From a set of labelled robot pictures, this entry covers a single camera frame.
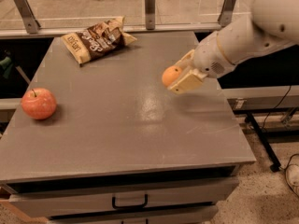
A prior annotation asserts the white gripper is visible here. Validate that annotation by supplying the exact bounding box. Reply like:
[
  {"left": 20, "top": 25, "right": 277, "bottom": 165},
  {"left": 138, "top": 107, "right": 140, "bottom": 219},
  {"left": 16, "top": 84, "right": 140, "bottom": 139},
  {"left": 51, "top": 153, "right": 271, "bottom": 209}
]
[{"left": 167, "top": 32, "right": 235, "bottom": 94}]

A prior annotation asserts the orange fruit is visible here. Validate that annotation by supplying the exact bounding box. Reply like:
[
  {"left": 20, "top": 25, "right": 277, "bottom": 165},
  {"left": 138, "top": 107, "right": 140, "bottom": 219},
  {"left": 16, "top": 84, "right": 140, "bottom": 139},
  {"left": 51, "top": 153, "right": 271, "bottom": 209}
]
[{"left": 162, "top": 65, "right": 182, "bottom": 87}]

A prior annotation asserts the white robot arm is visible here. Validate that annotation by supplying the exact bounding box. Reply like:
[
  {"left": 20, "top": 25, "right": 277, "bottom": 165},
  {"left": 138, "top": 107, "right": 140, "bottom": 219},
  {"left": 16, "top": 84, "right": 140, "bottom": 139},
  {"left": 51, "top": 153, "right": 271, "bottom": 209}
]
[{"left": 162, "top": 0, "right": 299, "bottom": 94}]

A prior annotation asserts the brown chip bag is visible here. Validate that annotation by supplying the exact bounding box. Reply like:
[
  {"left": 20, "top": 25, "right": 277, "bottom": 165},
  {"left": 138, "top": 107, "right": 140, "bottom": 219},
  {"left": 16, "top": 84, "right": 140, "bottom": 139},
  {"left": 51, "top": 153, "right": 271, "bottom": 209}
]
[{"left": 62, "top": 17, "right": 136, "bottom": 65}]

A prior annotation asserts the grey upper drawer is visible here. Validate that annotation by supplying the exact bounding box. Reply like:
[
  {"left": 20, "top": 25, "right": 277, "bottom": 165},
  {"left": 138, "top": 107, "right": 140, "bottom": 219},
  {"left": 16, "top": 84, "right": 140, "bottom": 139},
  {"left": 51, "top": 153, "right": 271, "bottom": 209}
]
[{"left": 9, "top": 176, "right": 238, "bottom": 217}]

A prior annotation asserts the grey drawer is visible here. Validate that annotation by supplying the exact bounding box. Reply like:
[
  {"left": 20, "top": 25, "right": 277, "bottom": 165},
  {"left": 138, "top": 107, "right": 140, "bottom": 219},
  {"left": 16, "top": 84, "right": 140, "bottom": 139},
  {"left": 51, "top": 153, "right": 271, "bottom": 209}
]
[
  {"left": 9, "top": 176, "right": 238, "bottom": 217},
  {"left": 47, "top": 205, "right": 218, "bottom": 224}
]

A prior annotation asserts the black stand leg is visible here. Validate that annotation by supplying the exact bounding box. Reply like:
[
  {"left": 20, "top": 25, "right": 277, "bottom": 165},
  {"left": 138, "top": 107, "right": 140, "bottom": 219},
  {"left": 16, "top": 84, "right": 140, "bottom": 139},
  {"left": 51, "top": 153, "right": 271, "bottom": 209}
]
[{"left": 245, "top": 112, "right": 281, "bottom": 173}]

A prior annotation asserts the white shoe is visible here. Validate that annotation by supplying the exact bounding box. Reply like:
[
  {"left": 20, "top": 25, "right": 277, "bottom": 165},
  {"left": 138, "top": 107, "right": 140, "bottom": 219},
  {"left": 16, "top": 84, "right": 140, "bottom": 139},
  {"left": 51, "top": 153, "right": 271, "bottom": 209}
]
[{"left": 286, "top": 164, "right": 299, "bottom": 196}]

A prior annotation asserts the grey lower drawer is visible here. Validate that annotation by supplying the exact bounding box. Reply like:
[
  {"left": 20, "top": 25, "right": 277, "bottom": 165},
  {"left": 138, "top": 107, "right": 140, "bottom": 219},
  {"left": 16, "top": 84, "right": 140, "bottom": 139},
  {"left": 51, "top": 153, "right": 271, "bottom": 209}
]
[{"left": 47, "top": 205, "right": 218, "bottom": 224}]

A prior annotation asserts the red apple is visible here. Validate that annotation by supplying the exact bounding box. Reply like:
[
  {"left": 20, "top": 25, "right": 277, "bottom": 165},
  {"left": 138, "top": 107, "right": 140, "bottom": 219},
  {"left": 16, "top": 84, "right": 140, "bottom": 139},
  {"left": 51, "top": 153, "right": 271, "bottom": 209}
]
[{"left": 21, "top": 88, "right": 57, "bottom": 119}]

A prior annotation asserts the right metal bracket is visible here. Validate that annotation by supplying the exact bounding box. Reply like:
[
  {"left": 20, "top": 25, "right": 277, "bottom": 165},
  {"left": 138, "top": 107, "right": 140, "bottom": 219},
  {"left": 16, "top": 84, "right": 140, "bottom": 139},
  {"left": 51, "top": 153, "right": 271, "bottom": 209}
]
[{"left": 218, "top": 0, "right": 236, "bottom": 27}]

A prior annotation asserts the metal bracket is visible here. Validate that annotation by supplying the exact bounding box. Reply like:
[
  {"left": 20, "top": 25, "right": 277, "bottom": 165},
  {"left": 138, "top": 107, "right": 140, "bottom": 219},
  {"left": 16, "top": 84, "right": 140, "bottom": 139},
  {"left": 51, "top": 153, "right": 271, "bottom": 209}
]
[
  {"left": 13, "top": 0, "right": 40, "bottom": 34},
  {"left": 218, "top": 0, "right": 236, "bottom": 27},
  {"left": 145, "top": 0, "right": 155, "bottom": 30}
]

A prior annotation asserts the middle metal bracket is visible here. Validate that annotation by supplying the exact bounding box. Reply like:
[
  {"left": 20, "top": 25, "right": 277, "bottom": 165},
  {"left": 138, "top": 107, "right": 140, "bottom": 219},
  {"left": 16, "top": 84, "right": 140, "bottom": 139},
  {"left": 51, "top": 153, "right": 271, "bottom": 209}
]
[{"left": 145, "top": 0, "right": 155, "bottom": 30}]

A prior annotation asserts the black floor cable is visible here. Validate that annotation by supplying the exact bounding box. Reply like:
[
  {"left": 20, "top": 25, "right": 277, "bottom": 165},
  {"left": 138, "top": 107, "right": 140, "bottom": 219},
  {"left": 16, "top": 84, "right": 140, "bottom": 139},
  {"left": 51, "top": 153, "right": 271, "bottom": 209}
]
[{"left": 261, "top": 85, "right": 293, "bottom": 131}]

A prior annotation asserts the black upper drawer handle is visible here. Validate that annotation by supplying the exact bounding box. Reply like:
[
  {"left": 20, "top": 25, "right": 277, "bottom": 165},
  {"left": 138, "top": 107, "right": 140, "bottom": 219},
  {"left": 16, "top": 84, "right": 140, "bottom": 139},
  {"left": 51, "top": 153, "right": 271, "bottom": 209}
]
[{"left": 111, "top": 194, "right": 149, "bottom": 210}]

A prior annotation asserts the left metal bracket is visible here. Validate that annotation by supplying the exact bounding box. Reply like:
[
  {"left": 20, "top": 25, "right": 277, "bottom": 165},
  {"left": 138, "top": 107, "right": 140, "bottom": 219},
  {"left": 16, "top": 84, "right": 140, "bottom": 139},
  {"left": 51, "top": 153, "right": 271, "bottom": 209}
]
[{"left": 13, "top": 0, "right": 40, "bottom": 34}]

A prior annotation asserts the grey metal rail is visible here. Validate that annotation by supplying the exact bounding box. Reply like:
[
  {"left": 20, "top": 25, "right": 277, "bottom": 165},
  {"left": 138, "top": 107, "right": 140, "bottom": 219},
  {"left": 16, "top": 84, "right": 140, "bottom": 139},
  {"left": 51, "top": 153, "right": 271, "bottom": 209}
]
[{"left": 0, "top": 22, "right": 221, "bottom": 39}]

